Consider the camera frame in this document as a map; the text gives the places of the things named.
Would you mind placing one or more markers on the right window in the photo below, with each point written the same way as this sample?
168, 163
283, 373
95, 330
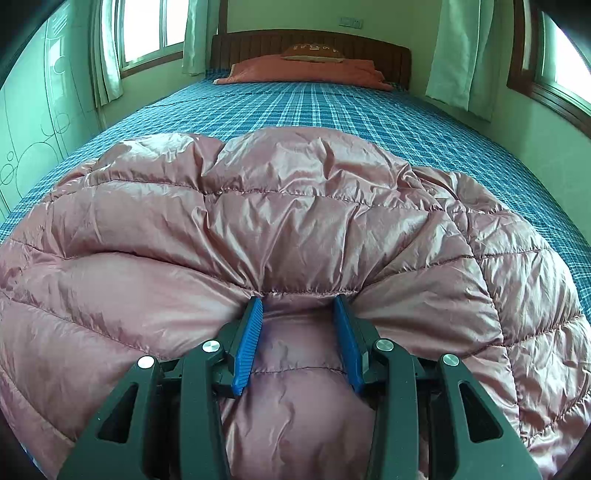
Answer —
547, 67

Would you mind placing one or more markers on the red pillow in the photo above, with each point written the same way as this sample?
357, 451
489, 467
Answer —
274, 68

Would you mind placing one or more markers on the window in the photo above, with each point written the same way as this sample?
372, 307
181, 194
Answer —
148, 33
547, 67

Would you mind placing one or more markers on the green curtain right of headboard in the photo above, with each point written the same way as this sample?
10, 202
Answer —
465, 67

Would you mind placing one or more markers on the green curtain of headboard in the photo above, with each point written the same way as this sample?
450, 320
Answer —
200, 27
465, 67

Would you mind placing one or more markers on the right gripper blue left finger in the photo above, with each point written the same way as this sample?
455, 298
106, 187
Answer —
162, 420

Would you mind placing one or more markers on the blue plaid bed sheet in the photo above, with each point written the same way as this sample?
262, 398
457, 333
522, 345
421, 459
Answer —
397, 121

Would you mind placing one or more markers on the small brown embroidered cushion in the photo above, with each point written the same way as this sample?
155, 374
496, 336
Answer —
313, 52

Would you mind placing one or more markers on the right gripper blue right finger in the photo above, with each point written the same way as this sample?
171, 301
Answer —
468, 436

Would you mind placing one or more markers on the green curtain left of headboard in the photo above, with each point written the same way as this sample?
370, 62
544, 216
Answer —
200, 27

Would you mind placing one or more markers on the white patterned wardrobe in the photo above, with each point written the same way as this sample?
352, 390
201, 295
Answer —
47, 103

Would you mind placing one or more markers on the pink quilted down jacket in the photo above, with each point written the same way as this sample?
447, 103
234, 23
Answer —
151, 247

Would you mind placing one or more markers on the white wall socket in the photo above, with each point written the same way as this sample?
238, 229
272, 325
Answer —
350, 22

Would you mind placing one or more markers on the dark wooden headboard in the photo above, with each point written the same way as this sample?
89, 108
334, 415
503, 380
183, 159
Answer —
393, 61

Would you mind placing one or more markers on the left window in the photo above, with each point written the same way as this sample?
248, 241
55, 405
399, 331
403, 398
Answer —
148, 33

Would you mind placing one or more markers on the green curtain far left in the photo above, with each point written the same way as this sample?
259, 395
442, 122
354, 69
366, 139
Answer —
104, 61

